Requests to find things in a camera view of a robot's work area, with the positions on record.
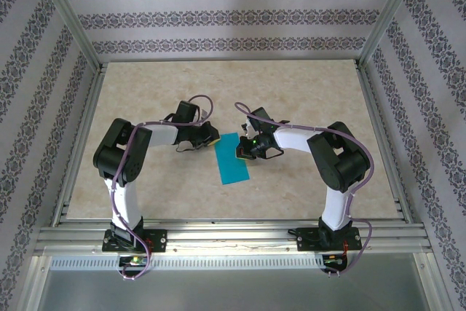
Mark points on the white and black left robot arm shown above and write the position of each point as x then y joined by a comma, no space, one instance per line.
160,134

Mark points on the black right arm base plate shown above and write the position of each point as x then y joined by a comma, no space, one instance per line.
306,240

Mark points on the grey metal panel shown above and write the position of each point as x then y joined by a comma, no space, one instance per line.
233,289

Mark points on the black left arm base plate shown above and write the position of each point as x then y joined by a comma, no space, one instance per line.
156,240

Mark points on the long aluminium mounting rail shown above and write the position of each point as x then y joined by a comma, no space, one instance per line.
236,232

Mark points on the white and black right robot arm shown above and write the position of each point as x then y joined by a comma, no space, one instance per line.
295,140

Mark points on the blue paper sheet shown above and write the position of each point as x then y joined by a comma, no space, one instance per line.
233,161

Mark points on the aluminium lower frame bar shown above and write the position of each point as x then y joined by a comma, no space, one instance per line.
36,282
427,282

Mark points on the aluminium side rail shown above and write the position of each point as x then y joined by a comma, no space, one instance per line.
80,143
386,143

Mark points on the aluminium frame post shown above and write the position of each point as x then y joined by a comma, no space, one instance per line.
389,16
62,12

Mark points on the small circuit board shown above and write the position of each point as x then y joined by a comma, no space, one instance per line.
134,260
333,260

